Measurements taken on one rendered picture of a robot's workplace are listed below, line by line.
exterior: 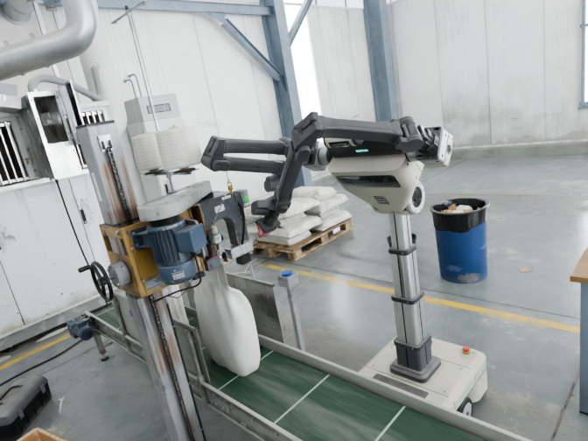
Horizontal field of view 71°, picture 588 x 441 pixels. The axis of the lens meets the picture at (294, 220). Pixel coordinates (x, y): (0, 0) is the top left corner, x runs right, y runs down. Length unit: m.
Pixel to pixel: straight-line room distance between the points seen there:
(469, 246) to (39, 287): 3.91
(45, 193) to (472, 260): 3.90
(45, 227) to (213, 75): 3.77
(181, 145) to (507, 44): 8.33
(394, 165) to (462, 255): 2.15
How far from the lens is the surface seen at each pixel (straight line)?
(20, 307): 4.58
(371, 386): 2.09
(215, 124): 6.96
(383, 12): 10.38
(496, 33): 9.57
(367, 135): 1.40
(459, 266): 3.78
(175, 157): 1.69
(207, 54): 7.13
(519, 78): 9.43
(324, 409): 2.02
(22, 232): 4.48
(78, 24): 4.29
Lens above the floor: 1.67
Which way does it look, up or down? 15 degrees down
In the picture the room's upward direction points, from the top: 10 degrees counter-clockwise
